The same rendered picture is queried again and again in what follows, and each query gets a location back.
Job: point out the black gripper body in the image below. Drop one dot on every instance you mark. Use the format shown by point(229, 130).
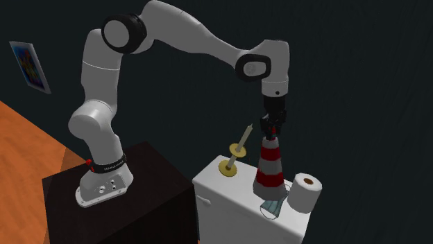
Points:
point(274, 110)

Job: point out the red and white lighthouse figure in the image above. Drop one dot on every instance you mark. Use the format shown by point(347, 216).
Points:
point(269, 165)

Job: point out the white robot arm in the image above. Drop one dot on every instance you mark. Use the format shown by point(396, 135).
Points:
point(101, 81)

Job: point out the candle in brass holder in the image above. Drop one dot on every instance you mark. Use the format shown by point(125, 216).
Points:
point(234, 159)

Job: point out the white toilet paper roll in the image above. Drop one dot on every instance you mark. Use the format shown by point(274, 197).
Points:
point(303, 194)

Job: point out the blue face mask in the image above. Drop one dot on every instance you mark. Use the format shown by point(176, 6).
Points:
point(274, 206)

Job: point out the white toilet tank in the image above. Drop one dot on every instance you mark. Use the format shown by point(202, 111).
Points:
point(233, 206)

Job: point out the dark robot stand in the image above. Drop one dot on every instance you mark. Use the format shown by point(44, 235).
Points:
point(148, 209)

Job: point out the colourful framed wall picture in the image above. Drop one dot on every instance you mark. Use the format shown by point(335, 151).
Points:
point(29, 66)

